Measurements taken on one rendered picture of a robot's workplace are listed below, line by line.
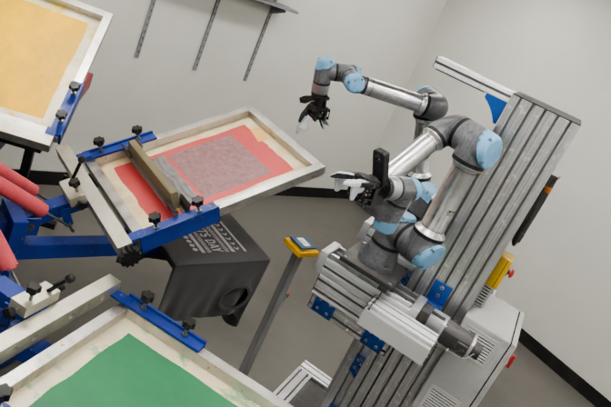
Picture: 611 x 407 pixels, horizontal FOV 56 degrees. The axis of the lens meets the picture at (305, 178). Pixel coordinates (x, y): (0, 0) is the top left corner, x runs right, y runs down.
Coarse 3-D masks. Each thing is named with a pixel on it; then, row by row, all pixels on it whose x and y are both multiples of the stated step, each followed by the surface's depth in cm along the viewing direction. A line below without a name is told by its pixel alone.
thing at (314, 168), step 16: (240, 112) 264; (256, 112) 264; (176, 128) 252; (192, 128) 253; (208, 128) 258; (272, 128) 254; (144, 144) 243; (160, 144) 247; (288, 144) 244; (96, 160) 233; (112, 160) 237; (304, 160) 237; (96, 176) 223; (288, 176) 226; (304, 176) 228; (112, 192) 216; (256, 192) 218; (272, 192) 222; (128, 208) 209; (224, 208) 211; (128, 224) 202
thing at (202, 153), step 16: (240, 128) 260; (192, 144) 248; (208, 144) 249; (224, 144) 249; (240, 144) 249; (256, 144) 249; (176, 160) 239; (192, 160) 239; (208, 160) 240; (224, 160) 240; (128, 176) 230
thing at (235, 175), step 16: (240, 160) 240; (256, 160) 240; (272, 160) 241; (192, 176) 230; (208, 176) 231; (224, 176) 231; (240, 176) 231; (256, 176) 231; (272, 176) 232; (144, 192) 222; (208, 192) 223; (224, 192) 223; (144, 208) 214; (160, 208) 215; (192, 208) 215
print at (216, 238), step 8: (216, 224) 264; (224, 224) 266; (200, 232) 252; (208, 232) 255; (216, 232) 258; (224, 232) 260; (192, 240) 243; (200, 240) 246; (208, 240) 248; (216, 240) 251; (224, 240) 254; (232, 240) 257; (192, 248) 237; (200, 248) 240; (208, 248) 242; (216, 248) 245; (224, 248) 247; (232, 248) 250; (240, 248) 253
